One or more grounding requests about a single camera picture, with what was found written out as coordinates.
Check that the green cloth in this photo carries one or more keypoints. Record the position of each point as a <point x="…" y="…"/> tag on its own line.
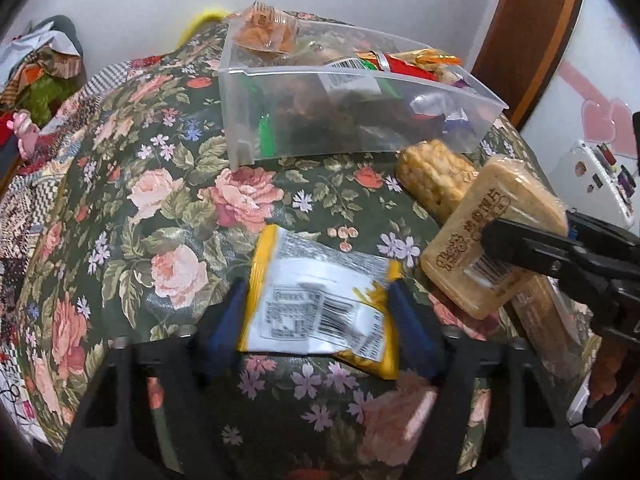
<point x="50" y="97"/>

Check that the blue white snack packet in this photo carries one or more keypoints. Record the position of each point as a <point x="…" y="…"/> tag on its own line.
<point x="440" y="110"/>

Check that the patterned orange cloth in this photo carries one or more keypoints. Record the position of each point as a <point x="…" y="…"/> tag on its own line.
<point x="35" y="70"/>

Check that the clear packet of orange snacks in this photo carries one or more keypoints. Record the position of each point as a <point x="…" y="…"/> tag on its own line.
<point x="265" y="30"/>

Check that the white mini fridge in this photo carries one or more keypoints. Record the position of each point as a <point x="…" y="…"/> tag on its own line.
<point x="580" y="170"/>

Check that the clear plastic storage box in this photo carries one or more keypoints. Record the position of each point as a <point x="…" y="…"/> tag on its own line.
<point x="240" y="110"/>

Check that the pink plush toy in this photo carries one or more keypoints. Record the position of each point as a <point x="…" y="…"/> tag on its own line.
<point x="25" y="130"/>

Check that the white door with pink hearts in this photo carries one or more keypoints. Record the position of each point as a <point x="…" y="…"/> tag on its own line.
<point x="600" y="60"/>

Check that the toasted bread slice packet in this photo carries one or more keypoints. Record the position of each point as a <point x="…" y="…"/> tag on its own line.
<point x="480" y="240"/>

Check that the tall biscuit packet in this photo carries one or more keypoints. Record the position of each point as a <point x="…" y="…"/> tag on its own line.
<point x="540" y="315"/>

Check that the yellow hoop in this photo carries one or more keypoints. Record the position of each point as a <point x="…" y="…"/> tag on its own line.
<point x="197" y="20"/>

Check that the wooden wardrobe frame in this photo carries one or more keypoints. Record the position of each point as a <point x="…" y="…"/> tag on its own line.
<point x="530" y="35"/>

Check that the yellow grainy cracker packet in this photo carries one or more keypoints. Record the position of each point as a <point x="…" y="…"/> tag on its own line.
<point x="430" y="180"/>

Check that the pale grey cloth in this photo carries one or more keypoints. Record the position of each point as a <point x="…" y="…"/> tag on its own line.
<point x="25" y="42"/>

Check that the dark green floral blanket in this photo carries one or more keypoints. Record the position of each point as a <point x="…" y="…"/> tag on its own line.
<point x="175" y="210"/>

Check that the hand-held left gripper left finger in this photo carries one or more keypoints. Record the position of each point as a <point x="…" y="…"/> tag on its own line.
<point x="222" y="330"/>

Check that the yellow white snack packet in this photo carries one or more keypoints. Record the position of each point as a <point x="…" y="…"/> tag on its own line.
<point x="310" y="300"/>

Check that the orange foil snack packet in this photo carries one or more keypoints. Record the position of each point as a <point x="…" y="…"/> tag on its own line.
<point x="435" y="57"/>

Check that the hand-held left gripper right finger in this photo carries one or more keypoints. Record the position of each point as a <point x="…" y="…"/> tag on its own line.
<point x="415" y="330"/>

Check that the red cartoon snack packet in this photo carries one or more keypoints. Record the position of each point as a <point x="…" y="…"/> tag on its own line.
<point x="400" y="65"/>

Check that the grey round cushion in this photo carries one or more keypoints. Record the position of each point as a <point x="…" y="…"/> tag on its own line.
<point x="62" y="32"/>

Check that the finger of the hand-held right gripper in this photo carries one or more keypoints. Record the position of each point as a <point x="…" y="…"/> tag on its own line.
<point x="530" y="247"/>
<point x="610" y="245"/>

